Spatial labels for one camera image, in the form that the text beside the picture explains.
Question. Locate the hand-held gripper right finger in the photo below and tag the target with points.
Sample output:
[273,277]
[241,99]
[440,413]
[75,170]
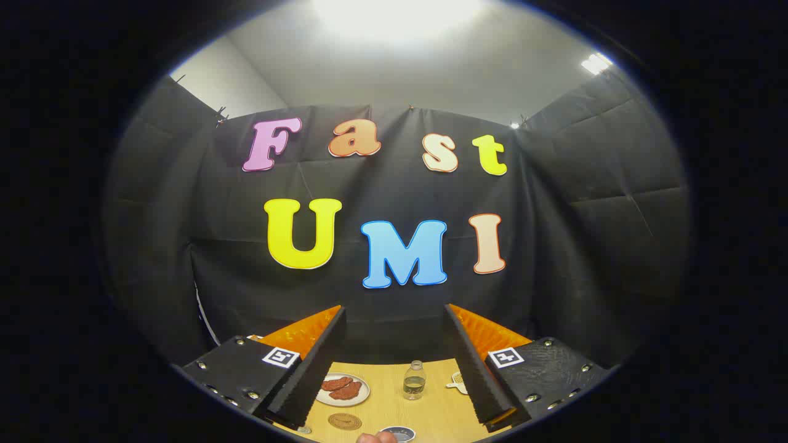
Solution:
[477,375]

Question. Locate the clear plastic water bottle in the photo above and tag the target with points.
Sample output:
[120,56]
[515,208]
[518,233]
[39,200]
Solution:
[414,384]

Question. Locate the white round plate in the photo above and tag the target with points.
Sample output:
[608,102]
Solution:
[340,403]

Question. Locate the white divided bean dish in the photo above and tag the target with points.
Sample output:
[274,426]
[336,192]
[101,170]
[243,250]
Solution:
[457,381]

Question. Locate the round cork coaster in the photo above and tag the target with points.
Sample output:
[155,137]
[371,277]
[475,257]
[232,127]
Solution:
[345,421]

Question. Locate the wooden table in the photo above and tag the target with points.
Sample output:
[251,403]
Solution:
[388,412]

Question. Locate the red meat slice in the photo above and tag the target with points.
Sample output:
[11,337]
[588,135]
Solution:
[346,391]
[337,383]

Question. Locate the ceiling light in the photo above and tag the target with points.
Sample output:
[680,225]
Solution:
[596,63]

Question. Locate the black backdrop cloth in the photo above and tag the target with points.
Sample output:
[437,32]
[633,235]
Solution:
[369,184]

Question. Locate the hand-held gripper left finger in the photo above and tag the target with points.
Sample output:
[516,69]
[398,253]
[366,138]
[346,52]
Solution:
[317,369]

